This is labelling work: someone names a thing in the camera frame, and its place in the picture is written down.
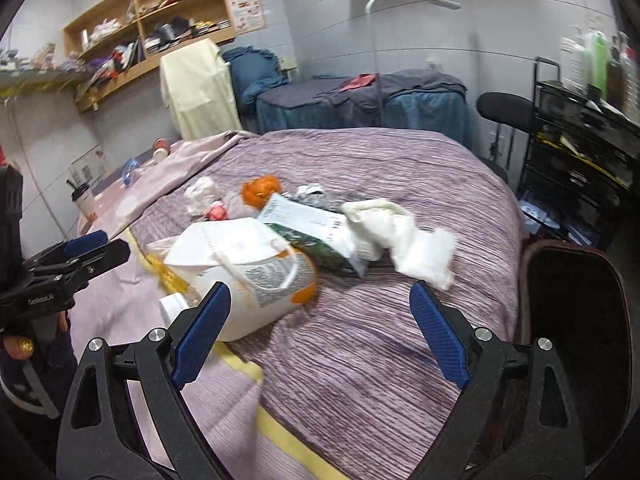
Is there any wall poster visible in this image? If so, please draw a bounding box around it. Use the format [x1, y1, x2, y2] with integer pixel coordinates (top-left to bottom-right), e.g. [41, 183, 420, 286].
[228, 0, 267, 35]

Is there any green white drink carton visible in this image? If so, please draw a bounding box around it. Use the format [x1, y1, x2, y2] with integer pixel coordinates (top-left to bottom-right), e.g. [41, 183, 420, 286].
[257, 194, 368, 278]

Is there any green bottle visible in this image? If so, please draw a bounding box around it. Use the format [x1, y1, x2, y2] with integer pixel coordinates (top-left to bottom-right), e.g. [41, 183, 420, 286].
[591, 30, 608, 100]

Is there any black rolling cart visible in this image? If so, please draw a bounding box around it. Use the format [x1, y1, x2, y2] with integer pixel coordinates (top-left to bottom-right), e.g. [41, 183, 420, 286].
[516, 56, 639, 250]

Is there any white red plastic bag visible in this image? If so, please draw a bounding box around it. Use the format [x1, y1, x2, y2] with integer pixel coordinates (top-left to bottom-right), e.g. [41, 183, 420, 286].
[203, 200, 230, 221]

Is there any orange white plastic bottle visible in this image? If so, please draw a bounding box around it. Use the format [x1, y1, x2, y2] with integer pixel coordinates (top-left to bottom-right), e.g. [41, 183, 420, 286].
[166, 249, 318, 342]

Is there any red white paper cup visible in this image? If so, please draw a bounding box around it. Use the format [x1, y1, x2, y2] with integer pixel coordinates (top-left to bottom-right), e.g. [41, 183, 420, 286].
[152, 138, 171, 164]

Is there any left hand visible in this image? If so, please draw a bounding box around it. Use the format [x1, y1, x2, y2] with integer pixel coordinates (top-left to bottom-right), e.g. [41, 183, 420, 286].
[2, 309, 68, 361]

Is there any red cloth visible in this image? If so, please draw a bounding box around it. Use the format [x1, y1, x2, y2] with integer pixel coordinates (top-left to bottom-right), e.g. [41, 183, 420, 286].
[338, 74, 376, 92]

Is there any dark brown bottle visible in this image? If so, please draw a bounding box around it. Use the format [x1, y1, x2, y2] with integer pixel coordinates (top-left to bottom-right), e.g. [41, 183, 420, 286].
[606, 46, 625, 110]

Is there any pink bed sheet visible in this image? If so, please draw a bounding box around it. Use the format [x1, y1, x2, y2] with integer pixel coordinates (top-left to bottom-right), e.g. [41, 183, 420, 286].
[70, 132, 342, 479]

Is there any dark brown trash bin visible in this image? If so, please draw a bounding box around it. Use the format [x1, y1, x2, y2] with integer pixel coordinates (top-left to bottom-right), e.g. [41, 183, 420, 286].
[518, 240, 632, 466]

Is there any yellow foam net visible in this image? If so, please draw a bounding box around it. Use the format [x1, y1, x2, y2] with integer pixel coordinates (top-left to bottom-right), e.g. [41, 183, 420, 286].
[143, 255, 190, 294]

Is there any wooden bookshelf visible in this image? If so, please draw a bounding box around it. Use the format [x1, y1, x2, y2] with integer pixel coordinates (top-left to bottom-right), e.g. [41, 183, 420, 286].
[63, 0, 236, 114]

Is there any white pump bottle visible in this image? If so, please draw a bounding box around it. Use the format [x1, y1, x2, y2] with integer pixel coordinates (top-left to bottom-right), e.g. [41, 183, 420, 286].
[560, 25, 590, 96]

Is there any white cloth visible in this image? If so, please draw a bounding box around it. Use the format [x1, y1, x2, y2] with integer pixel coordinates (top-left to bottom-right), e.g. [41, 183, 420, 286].
[341, 198, 458, 292]

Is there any white tissue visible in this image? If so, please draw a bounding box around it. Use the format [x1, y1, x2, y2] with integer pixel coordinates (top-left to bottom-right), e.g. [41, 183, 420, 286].
[183, 177, 224, 217]

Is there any blue covered massage table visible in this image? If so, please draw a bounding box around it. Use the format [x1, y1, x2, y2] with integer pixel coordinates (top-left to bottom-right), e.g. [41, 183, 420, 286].
[222, 47, 472, 148]

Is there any cream hanging cloth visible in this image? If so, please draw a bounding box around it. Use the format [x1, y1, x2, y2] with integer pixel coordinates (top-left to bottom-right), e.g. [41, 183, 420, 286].
[160, 39, 242, 141]

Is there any purple striped bed cover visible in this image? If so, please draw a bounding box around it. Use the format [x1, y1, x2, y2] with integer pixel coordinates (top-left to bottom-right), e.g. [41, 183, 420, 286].
[129, 127, 528, 480]

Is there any silver wrapper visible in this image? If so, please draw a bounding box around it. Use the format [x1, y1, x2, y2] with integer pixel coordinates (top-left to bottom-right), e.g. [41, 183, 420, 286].
[294, 183, 326, 202]

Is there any orange peel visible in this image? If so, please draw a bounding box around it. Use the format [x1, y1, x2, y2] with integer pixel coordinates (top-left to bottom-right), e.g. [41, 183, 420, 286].
[241, 174, 282, 210]

